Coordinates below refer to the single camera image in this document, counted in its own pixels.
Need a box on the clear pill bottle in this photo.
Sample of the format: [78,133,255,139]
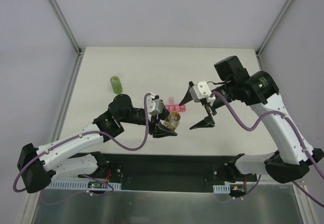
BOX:
[164,112,181,131]

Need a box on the pink weekly pill organizer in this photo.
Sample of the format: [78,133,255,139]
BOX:
[165,97,186,113]

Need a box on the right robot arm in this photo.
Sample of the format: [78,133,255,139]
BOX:
[180,56,323,184]

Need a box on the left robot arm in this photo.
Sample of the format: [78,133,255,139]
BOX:
[13,93,177,194]

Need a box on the green cylindrical bottle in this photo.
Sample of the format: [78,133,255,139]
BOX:
[110,76,123,95]

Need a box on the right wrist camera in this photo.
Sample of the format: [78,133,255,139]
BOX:
[189,81,216,103]

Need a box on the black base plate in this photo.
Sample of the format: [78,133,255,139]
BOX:
[77,154,262,192]

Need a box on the right aluminium frame post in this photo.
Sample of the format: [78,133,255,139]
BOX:
[256,0,295,58]

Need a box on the aluminium frame post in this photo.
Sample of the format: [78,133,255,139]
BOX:
[39,0,84,56]
[256,0,295,58]

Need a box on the right white cable duct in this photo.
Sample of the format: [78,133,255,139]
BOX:
[213,184,231,194]

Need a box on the white cable duct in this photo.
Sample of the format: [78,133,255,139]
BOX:
[46,180,122,191]
[213,184,231,194]

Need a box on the left white cable duct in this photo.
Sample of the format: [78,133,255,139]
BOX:
[46,180,122,191]

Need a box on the left aluminium frame post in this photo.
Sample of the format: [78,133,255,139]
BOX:
[39,0,84,56]

